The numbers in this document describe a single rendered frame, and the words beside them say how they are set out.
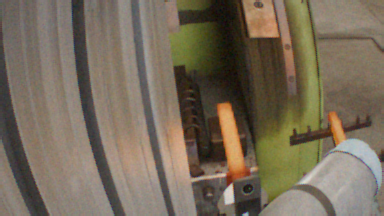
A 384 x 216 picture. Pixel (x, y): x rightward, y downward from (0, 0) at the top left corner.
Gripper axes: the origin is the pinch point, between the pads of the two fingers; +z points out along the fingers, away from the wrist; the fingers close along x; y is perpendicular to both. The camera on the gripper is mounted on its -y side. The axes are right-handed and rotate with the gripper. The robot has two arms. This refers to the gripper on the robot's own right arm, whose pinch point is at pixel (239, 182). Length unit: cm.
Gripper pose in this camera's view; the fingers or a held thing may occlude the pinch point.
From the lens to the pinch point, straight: 114.2
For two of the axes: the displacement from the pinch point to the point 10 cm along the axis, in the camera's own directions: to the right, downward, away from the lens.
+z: -0.6, -4.5, 8.9
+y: 1.4, 8.8, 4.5
